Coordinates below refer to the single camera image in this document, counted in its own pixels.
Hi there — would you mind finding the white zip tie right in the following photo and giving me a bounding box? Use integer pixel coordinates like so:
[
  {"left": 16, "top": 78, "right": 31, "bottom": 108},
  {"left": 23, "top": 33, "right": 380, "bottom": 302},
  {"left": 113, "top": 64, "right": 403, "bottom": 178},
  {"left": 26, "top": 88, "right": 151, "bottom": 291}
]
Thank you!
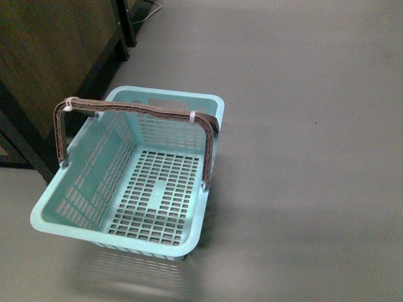
[{"left": 189, "top": 111, "right": 196, "bottom": 125}]

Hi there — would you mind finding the dark wooden shelf unit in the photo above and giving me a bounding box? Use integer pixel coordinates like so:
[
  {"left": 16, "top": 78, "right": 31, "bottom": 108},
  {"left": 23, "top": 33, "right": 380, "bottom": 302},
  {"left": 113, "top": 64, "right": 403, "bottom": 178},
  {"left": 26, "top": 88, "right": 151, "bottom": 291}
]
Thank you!
[{"left": 1, "top": 1, "right": 140, "bottom": 182}]

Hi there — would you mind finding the light blue plastic basket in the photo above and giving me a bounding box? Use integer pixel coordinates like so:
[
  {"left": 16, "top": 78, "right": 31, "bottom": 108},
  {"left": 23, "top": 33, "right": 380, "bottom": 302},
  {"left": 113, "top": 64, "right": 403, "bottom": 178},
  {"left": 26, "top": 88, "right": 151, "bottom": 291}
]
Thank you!
[{"left": 30, "top": 86, "right": 225, "bottom": 261}]

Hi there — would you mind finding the white zip tie left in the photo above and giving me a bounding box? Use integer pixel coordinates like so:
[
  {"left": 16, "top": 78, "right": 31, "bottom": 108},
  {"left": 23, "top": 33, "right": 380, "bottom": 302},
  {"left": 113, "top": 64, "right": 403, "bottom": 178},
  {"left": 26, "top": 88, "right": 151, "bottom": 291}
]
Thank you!
[{"left": 63, "top": 97, "right": 75, "bottom": 112}]

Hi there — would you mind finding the white zip tie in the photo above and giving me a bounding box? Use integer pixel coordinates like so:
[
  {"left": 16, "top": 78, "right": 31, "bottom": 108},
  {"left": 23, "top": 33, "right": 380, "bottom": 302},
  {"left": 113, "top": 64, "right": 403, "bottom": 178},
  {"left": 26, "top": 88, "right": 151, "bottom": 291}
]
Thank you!
[
  {"left": 63, "top": 97, "right": 75, "bottom": 112},
  {"left": 189, "top": 111, "right": 196, "bottom": 125}
]

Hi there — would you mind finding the grey floor cable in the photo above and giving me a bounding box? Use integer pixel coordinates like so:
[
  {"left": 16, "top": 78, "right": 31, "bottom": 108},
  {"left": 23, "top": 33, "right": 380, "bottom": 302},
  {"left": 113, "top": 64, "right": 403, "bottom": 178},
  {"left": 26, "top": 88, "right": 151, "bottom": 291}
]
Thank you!
[{"left": 131, "top": 0, "right": 162, "bottom": 25}]

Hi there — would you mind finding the brown basket handle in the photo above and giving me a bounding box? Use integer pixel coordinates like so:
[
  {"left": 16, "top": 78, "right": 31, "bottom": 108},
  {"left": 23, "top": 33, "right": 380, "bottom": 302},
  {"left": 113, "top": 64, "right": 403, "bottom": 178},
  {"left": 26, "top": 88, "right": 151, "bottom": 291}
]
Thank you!
[{"left": 53, "top": 97, "right": 220, "bottom": 191}]

